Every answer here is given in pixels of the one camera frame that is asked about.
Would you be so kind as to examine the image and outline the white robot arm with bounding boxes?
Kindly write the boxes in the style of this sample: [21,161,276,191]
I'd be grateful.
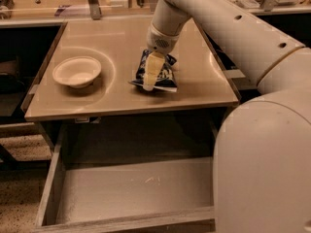
[147,0,311,233]

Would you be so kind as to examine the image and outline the white paper bowl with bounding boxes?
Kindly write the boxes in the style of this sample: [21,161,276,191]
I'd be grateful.
[52,56,101,88]

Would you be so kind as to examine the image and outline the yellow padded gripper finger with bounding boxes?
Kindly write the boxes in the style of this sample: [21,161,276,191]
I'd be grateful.
[143,51,165,91]

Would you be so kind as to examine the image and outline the open grey wooden drawer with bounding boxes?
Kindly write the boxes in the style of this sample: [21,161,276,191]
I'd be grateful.
[34,111,216,233]

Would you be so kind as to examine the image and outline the grey drawer cabinet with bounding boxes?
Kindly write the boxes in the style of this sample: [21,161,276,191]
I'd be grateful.
[25,17,238,152]

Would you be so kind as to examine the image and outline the metal bracket post left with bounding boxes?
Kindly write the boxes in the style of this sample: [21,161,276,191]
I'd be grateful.
[87,0,101,20]

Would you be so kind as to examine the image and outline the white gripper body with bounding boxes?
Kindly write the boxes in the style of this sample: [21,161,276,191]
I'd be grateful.
[147,23,179,55]

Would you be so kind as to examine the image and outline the blue chip bag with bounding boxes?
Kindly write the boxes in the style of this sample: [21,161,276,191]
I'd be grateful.
[130,50,177,92]

